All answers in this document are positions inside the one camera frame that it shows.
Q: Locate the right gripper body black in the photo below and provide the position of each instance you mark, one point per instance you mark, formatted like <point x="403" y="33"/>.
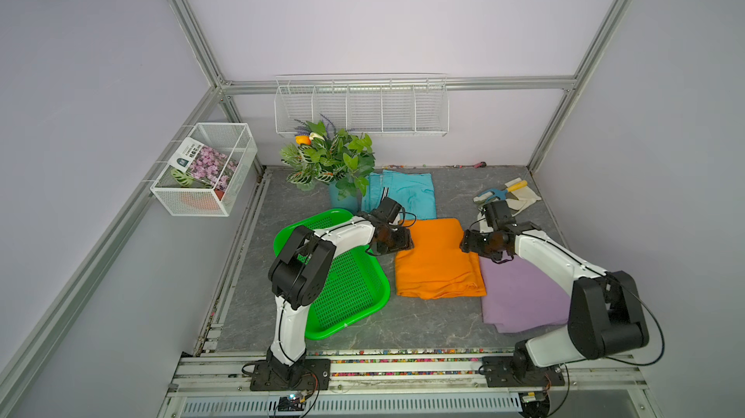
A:
<point x="482" y="243"/>

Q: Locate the green plastic basket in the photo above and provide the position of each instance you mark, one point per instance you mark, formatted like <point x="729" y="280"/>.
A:
<point x="355" y="289"/>

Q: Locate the teal pants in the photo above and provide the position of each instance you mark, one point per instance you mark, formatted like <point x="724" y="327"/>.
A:
<point x="414" y="191"/>

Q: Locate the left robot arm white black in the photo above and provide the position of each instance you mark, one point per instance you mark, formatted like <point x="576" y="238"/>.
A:
<point x="326" y="275"/>

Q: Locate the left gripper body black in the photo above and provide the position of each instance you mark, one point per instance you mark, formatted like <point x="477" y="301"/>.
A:
<point x="395" y="240"/>

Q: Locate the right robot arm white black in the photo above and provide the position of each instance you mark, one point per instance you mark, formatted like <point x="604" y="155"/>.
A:
<point x="606" y="315"/>

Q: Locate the orange pants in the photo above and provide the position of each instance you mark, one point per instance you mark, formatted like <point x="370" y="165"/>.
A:
<point x="436" y="267"/>

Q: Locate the cream gardening glove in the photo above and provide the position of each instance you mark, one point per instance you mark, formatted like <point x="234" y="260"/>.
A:
<point x="517" y="202"/>

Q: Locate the purple pants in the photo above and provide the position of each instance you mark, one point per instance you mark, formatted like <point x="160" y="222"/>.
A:
<point x="520" y="297"/>

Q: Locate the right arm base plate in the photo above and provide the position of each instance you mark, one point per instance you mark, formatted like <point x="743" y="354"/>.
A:
<point x="504" y="371"/>

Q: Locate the white wire wall shelf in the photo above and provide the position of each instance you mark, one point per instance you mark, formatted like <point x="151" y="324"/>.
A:
<point x="381" y="106"/>

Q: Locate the aluminium rail frame front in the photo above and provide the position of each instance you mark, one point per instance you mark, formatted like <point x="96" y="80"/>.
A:
<point x="408" y="383"/>

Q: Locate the white wire side basket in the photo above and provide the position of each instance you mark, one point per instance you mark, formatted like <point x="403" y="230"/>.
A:
<point x="233" y="139"/>

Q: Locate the potted green plant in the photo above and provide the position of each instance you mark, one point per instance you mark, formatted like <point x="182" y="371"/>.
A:
<point x="322" y="154"/>

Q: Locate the purple flower picture card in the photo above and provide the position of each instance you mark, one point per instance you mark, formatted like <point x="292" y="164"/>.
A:
<point x="196" y="165"/>

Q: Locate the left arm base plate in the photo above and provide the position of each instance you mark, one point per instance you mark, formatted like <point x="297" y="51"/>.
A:
<point x="272" y="375"/>

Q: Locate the blue garden fork yellow handle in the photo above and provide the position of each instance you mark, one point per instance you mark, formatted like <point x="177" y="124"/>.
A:
<point x="495" y="194"/>

